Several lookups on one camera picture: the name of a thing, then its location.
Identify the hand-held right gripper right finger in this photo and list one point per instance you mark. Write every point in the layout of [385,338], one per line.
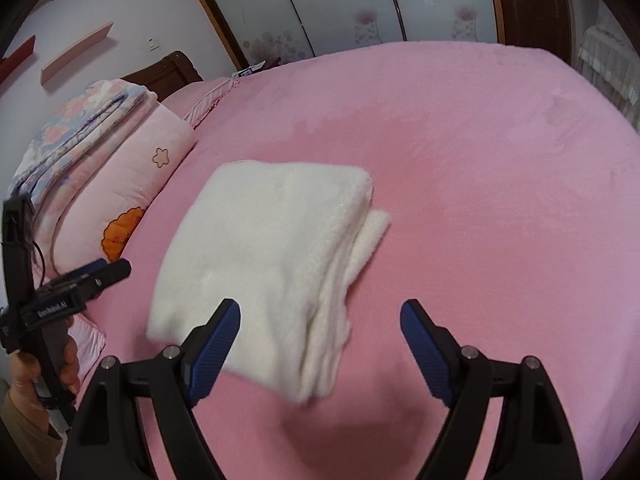
[422,355]

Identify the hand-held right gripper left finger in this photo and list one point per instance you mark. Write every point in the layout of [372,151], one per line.
[215,355]

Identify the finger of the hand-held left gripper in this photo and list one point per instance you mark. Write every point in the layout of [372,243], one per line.
[112,274]
[90,267]

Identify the white fluffy sweater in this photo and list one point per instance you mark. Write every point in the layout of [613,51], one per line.
[265,240]

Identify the person's left forearm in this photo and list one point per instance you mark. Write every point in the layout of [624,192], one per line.
[25,435]

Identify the person's left hand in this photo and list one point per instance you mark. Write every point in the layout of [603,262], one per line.
[25,375]

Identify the pink folded quilt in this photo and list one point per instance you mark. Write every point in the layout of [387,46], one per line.
[135,160]

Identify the floral folded blanket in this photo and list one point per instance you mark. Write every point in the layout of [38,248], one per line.
[80,120]

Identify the pink bed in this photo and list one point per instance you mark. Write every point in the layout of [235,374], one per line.
[475,185]

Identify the pink ruffled pillow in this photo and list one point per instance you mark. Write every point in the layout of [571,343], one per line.
[205,100]

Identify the dark wooden headboard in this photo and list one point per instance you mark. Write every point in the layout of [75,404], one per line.
[165,72]

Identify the blue white packet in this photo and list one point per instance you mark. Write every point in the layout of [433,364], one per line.
[250,69]

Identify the sofa with white lace cover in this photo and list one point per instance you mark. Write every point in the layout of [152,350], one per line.
[610,70]

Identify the floral sliding door wardrobe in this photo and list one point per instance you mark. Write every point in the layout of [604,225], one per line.
[340,5]

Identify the brown wooden door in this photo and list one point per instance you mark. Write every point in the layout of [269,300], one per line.
[540,5]

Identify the pink wall shelf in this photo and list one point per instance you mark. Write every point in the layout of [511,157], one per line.
[75,55]

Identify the red wall shelf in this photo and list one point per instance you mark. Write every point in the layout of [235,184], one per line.
[17,57]

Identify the white wall switch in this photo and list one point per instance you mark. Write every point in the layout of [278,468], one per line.
[152,44]

